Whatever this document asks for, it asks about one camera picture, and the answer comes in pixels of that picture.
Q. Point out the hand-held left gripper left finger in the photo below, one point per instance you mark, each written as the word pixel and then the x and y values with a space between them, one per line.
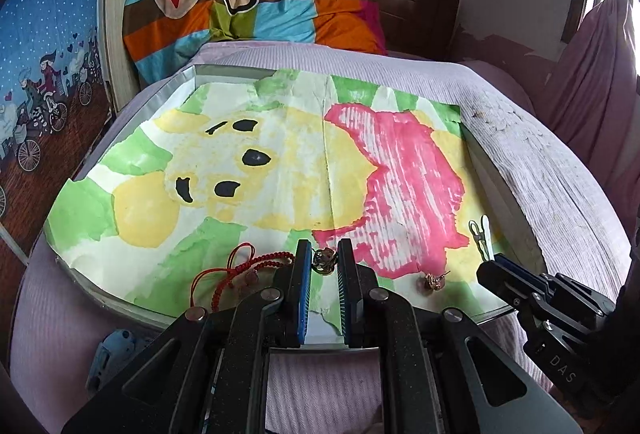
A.
pixel 302 294

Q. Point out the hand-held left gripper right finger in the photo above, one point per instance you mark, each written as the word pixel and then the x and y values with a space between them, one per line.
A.
pixel 345 294

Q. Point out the grey cardboard box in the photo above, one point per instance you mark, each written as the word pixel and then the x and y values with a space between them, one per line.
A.
pixel 500 184

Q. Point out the pink pillow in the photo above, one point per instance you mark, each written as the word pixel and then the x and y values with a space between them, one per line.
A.
pixel 500 82

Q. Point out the blue wrist watch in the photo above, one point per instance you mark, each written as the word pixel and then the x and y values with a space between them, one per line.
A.
pixel 112 354

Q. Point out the blue printed fabric wardrobe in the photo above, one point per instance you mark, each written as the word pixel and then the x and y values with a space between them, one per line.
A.
pixel 50 14

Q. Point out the painted paper sheet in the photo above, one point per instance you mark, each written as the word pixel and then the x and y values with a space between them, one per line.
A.
pixel 300 164

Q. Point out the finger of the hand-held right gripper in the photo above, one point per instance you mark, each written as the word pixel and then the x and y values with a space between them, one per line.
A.
pixel 502 281
pixel 520 268

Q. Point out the pink bedspread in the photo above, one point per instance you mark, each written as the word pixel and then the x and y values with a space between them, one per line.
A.
pixel 550 154

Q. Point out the pale wooden cabinet side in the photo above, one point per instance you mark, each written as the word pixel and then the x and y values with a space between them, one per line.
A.
pixel 117 14

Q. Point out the pink curtain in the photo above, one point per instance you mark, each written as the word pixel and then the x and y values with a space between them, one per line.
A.
pixel 600 64

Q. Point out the dark wooden headboard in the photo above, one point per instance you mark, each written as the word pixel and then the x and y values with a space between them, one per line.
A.
pixel 415 14

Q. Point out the gold earring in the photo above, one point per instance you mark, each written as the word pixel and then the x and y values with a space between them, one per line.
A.
pixel 324 261
pixel 432 282

